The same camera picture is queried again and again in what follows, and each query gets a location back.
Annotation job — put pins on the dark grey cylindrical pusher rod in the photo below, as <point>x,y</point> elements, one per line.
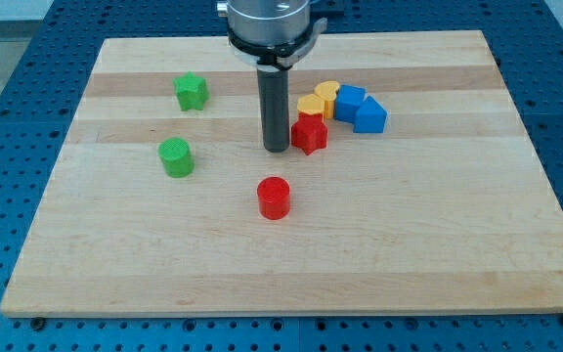
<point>273,98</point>

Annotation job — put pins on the red star block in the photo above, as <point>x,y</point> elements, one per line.
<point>309,133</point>

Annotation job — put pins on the green star block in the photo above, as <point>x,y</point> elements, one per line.
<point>191,91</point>

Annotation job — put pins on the yellow hexagon block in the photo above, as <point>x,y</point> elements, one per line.
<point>311,104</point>

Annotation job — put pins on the yellow heart block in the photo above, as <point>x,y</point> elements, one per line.
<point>328,91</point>

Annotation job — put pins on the blue cube block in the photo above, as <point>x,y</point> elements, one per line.
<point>348,101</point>

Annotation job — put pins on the blue pentagon block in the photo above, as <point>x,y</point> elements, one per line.
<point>370,117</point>

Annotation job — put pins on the red cylinder block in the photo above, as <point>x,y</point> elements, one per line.
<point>273,198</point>

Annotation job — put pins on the green cylinder block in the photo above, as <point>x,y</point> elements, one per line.
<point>176,158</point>

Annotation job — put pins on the wooden board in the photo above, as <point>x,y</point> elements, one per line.
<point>448,211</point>

